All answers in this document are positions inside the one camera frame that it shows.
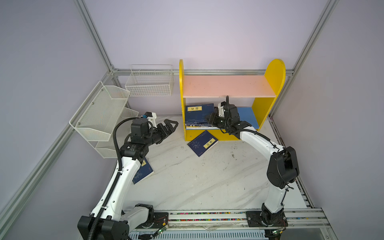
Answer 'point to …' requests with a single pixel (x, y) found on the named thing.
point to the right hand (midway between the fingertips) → (205, 117)
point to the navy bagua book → (203, 143)
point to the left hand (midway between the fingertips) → (173, 128)
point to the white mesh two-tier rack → (96, 118)
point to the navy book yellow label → (197, 113)
